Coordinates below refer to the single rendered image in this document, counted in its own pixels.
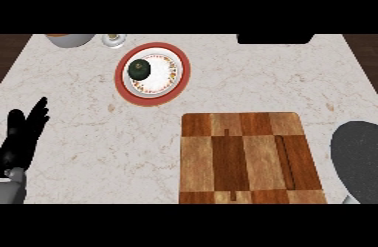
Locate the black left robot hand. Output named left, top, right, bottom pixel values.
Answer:
left=0, top=96, right=51, bottom=179

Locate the checkered wooden cutting board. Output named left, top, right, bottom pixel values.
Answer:
left=177, top=112, right=329, bottom=205

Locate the dark grey pan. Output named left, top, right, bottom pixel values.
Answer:
left=329, top=120, right=378, bottom=205

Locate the red round placemat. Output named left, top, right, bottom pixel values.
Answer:
left=113, top=41, right=191, bottom=107

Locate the grey bowl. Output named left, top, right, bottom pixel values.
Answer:
left=44, top=34, right=95, bottom=49

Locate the dark green round fruit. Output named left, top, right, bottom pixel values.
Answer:
left=126, top=58, right=152, bottom=81

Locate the white patterned plate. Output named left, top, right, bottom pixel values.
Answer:
left=121, top=47, right=184, bottom=98

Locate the small white cup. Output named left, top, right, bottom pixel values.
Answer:
left=100, top=34, right=128, bottom=49

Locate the black appliance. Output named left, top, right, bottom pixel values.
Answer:
left=236, top=34, right=314, bottom=45

